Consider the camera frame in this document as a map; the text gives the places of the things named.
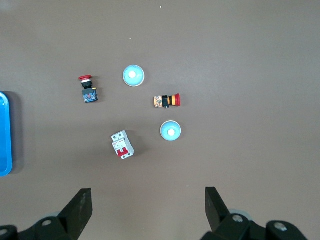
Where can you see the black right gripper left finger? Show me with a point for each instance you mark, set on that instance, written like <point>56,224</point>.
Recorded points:
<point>75,212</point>

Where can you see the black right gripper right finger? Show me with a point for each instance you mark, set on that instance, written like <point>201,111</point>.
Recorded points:
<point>216,212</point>

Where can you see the light blue call bell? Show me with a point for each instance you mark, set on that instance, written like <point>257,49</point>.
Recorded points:
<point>133,76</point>
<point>170,131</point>

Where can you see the blue plastic tray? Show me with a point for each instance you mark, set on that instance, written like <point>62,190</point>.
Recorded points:
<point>5,135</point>

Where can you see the red mushroom button black base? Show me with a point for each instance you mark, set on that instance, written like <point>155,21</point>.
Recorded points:
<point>90,96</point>

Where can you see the red emergency button orange base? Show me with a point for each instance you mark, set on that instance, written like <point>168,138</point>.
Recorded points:
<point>172,100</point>

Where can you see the white circuit breaker red switch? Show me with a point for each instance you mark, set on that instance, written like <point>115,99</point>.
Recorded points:
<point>122,145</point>

